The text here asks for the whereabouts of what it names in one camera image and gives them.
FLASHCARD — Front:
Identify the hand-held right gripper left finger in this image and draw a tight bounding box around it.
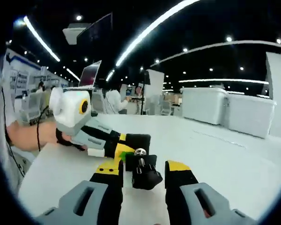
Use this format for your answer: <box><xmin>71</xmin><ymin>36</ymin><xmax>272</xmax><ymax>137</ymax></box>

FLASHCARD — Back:
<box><xmin>36</xmin><ymin>160</ymin><xmax>125</xmax><ymax>225</ymax></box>

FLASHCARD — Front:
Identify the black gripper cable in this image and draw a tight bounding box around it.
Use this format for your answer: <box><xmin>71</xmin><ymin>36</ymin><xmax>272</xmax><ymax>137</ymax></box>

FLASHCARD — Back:
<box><xmin>36</xmin><ymin>105</ymin><xmax>50</xmax><ymax>150</ymax></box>

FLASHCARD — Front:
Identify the long ceiling light strip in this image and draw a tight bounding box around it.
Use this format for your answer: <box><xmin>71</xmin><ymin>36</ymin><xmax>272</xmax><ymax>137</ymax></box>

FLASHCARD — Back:
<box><xmin>115</xmin><ymin>0</ymin><xmax>200</xmax><ymax>67</ymax></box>

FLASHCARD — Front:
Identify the white ceiling unit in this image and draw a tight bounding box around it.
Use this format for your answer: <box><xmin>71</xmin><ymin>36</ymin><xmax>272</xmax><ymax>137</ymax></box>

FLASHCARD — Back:
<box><xmin>62</xmin><ymin>22</ymin><xmax>92</xmax><ymax>45</ymax></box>

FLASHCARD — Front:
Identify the dark hanging screen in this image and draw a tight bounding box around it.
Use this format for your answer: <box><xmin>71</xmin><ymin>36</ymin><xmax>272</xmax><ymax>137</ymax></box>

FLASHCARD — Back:
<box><xmin>76</xmin><ymin>13</ymin><xmax>113</xmax><ymax>45</ymax></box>

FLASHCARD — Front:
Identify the wall poster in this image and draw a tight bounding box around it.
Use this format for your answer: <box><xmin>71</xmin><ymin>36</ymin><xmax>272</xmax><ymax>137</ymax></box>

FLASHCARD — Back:
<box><xmin>4</xmin><ymin>48</ymin><xmax>42</xmax><ymax>99</ymax></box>

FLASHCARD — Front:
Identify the white partition panel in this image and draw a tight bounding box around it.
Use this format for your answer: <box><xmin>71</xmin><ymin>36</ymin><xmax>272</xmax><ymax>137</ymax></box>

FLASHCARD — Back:
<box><xmin>145</xmin><ymin>69</ymin><xmax>165</xmax><ymax>99</ymax></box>

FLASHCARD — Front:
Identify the open laptop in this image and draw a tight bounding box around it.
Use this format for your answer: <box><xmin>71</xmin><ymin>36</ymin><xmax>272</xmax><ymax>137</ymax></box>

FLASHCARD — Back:
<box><xmin>78</xmin><ymin>60</ymin><xmax>103</xmax><ymax>89</ymax></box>

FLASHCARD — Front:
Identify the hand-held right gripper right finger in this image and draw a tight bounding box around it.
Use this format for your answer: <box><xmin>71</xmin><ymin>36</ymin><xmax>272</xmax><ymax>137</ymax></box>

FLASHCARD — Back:
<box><xmin>165</xmin><ymin>160</ymin><xmax>255</xmax><ymax>225</ymax></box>

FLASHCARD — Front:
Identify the black fixed fixture clamp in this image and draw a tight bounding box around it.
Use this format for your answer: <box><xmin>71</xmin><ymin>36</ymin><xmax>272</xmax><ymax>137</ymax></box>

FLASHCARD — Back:
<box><xmin>118</xmin><ymin>133</ymin><xmax>159</xmax><ymax>174</ymax></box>

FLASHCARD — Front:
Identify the white square column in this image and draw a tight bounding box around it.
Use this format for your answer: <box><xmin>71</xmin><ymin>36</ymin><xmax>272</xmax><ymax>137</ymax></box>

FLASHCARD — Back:
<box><xmin>265</xmin><ymin>51</ymin><xmax>281</xmax><ymax>141</ymax></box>

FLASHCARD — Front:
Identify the white desk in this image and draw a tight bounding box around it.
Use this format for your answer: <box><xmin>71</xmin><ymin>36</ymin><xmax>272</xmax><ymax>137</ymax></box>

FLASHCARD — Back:
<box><xmin>18</xmin><ymin>112</ymin><xmax>281</xmax><ymax>222</ymax></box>

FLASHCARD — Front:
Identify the white storage box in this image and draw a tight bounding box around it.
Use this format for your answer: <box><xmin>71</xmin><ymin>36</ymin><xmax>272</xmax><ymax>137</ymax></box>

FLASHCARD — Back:
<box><xmin>179</xmin><ymin>87</ymin><xmax>228</xmax><ymax>125</ymax></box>
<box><xmin>224</xmin><ymin>93</ymin><xmax>277</xmax><ymax>139</ymax></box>

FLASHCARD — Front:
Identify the person's left hand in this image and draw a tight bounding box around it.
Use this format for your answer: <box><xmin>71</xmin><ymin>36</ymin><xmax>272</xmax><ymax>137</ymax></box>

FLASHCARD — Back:
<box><xmin>55</xmin><ymin>127</ymin><xmax>87</xmax><ymax>152</ymax></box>

